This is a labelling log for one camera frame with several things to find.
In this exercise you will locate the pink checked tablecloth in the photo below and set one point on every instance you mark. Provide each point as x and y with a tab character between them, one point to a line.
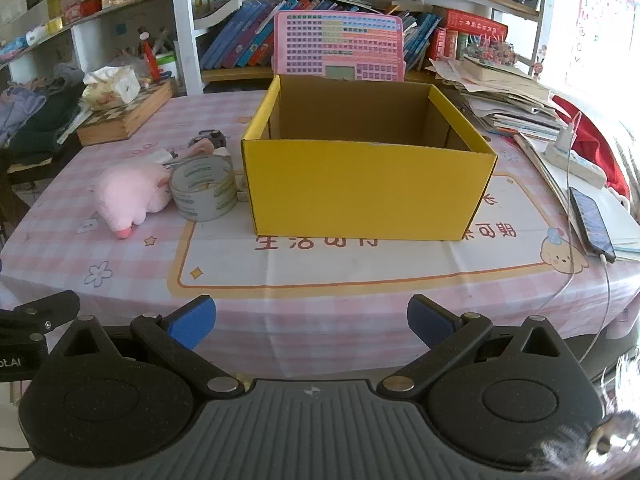
325	270

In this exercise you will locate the small colourful figurines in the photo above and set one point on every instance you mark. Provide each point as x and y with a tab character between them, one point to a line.
492	52

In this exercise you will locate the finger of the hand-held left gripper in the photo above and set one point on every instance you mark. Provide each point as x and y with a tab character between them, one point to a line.
55	307

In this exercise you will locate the red cloth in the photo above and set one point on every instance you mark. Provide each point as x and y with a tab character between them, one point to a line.
600	145

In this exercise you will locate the pile of dark clothes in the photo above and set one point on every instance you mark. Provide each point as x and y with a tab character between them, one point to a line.
35	120

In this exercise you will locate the small white charger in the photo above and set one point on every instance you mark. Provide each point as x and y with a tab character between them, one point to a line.
241	186

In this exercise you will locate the red book box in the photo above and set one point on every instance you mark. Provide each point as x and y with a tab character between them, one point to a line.
475	22

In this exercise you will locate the white power strip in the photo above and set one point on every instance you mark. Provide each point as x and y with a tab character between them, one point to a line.
580	167

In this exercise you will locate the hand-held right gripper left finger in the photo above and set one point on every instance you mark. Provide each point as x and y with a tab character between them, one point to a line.
192	321

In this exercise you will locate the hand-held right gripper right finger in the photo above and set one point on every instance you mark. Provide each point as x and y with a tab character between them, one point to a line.
430	322

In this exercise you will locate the white plugged charger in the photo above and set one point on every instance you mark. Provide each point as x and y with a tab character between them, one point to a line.
565	140

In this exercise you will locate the green and white jar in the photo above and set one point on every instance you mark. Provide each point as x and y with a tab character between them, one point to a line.
167	66

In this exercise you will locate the wall poster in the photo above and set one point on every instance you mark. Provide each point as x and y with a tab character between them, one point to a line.
600	25

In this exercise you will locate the thick white book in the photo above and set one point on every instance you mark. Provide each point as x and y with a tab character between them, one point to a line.
225	10

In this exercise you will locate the pink plush toy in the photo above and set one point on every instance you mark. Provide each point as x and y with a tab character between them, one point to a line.
127	195

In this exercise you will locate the yellow cardboard box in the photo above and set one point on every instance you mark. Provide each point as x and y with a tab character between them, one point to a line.
350	190

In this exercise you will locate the clear tape roll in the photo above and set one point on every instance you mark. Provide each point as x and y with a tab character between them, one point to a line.
192	200

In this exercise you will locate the pink learning tablet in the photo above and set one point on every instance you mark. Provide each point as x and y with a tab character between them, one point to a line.
340	40

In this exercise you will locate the wooden chessboard box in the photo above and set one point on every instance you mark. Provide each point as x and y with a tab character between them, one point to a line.
130	115

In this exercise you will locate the floral tissue box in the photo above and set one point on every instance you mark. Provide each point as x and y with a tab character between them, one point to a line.
112	92

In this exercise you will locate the stack of papers and books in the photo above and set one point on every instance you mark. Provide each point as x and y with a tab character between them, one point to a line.
510	100

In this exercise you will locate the grey toy camera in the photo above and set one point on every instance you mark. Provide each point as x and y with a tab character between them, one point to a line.
209	137

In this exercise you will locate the pink oblong case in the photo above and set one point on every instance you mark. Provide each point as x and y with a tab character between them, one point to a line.
200	147

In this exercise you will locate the row of blue books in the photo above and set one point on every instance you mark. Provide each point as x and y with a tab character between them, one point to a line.
420	40
235	40

